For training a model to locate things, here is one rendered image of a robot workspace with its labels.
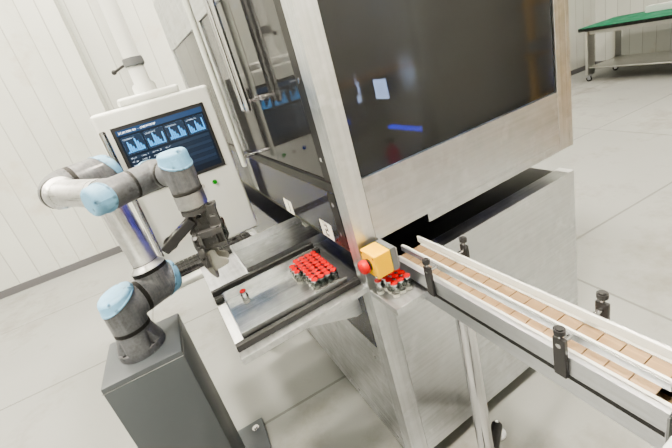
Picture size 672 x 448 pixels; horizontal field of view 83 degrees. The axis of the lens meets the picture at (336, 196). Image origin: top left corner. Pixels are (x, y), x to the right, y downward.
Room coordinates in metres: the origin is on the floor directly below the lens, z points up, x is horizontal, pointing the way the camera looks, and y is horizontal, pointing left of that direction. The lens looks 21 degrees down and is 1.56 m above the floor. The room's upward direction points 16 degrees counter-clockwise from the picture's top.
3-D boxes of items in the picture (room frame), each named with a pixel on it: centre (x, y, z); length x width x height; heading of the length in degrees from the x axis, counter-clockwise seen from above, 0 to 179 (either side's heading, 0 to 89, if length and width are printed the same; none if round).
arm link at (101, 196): (1.04, 0.68, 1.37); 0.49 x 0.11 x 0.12; 51
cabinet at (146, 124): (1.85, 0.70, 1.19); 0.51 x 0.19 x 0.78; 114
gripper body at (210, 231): (0.95, 0.35, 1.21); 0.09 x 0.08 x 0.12; 97
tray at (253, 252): (1.41, 0.28, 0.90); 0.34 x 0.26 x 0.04; 114
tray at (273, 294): (1.05, 0.24, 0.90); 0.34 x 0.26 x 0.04; 113
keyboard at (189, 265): (1.65, 0.64, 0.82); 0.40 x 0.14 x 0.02; 115
